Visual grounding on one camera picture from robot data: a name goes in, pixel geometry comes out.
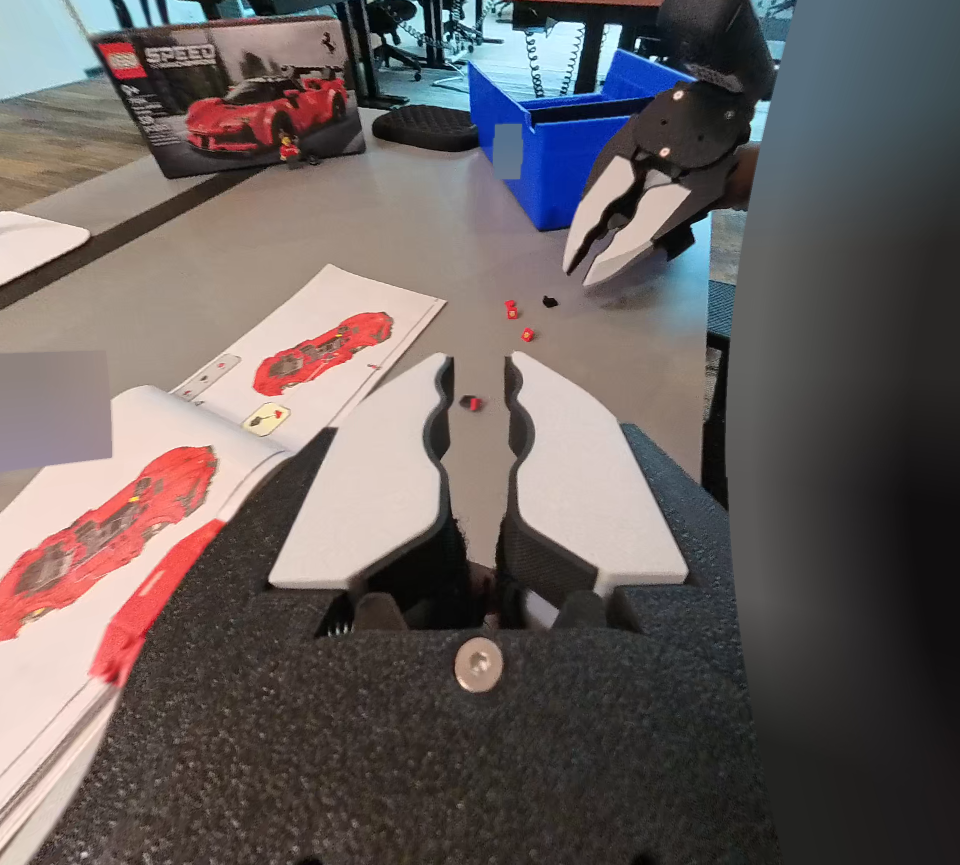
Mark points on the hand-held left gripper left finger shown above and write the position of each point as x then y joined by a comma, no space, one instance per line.
367,490

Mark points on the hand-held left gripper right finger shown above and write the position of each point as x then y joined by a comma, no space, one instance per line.
585,490

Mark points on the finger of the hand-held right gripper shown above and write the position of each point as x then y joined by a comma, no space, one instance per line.
600,201
641,235

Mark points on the lego instruction booklet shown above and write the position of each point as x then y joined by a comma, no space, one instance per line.
337,325

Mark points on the lego car set box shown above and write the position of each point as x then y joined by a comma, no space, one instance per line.
247,100

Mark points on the blue plastic storage bin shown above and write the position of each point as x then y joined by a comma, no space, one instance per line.
570,160

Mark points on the black mesh chair backrest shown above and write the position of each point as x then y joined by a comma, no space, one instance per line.
424,126

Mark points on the black office chair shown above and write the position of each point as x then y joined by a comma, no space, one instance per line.
394,17

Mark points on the white rounded tray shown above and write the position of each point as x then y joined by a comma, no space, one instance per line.
37,242

